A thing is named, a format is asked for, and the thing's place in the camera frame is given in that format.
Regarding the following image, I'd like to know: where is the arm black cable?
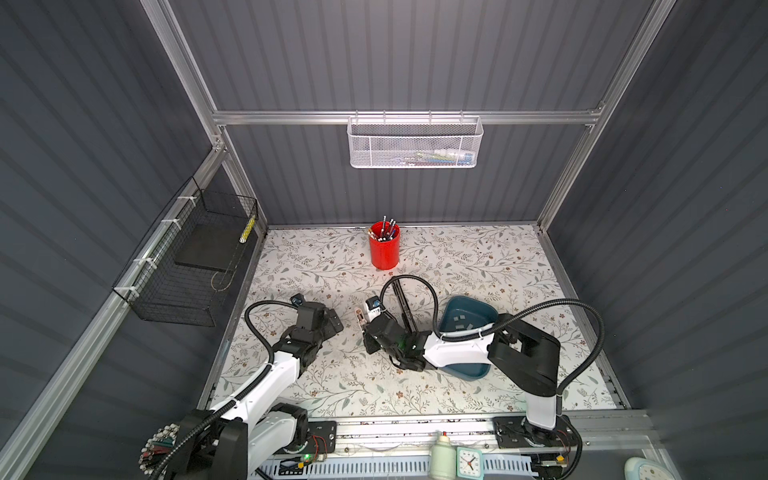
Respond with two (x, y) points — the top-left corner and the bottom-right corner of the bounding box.
(146, 299), (300, 480)
(379, 274), (605, 397)

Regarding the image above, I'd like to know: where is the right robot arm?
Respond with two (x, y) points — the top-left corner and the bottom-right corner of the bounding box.
(361, 313), (561, 431)

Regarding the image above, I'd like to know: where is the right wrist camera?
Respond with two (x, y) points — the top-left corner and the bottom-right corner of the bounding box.
(364, 295), (383, 322)

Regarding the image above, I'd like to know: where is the teal plastic tray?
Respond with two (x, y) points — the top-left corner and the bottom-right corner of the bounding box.
(436, 294), (500, 382)

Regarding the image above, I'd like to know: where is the black notebook in basket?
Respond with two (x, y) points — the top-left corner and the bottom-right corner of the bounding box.
(174, 224), (245, 273)

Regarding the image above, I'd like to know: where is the small teal clock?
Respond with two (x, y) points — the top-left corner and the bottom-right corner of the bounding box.
(456, 447), (484, 480)

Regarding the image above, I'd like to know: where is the black wire basket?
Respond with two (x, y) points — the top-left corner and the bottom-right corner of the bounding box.
(113, 181), (260, 327)

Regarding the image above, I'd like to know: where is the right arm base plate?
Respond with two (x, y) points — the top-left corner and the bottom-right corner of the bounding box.
(492, 415), (578, 450)

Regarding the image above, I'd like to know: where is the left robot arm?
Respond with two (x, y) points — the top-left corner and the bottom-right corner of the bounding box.
(151, 294), (344, 479)

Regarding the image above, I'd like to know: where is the pale round object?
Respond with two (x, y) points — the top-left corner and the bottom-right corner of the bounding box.
(624, 457), (677, 480)

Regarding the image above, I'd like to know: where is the pink eraser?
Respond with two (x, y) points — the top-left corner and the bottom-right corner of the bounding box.
(355, 308), (367, 329)

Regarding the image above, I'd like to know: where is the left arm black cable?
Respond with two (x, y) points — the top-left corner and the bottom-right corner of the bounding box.
(146, 299), (300, 480)

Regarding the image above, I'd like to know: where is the jar of pencils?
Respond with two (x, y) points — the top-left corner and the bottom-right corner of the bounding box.
(138, 423), (180, 476)

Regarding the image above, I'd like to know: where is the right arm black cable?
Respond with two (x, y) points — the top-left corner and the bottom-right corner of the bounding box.
(379, 274), (605, 397)

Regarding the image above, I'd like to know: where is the white glue bottle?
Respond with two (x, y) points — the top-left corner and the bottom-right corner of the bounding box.
(428, 431), (456, 480)

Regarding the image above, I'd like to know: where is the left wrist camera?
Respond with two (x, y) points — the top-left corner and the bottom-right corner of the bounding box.
(290, 293), (306, 308)

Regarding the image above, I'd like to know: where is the red pencil cup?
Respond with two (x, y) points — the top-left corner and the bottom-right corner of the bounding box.
(368, 221), (400, 270)

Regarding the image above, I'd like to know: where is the white wire mesh basket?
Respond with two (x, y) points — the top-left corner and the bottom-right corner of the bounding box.
(346, 115), (484, 169)

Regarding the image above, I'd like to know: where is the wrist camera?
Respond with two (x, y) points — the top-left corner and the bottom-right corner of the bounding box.
(290, 293), (306, 308)
(364, 295), (383, 322)

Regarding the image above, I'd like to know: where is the yellow marker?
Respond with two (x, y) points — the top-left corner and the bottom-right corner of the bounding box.
(239, 215), (256, 244)

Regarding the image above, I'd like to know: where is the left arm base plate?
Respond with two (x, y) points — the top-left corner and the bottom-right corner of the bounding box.
(263, 420), (338, 457)

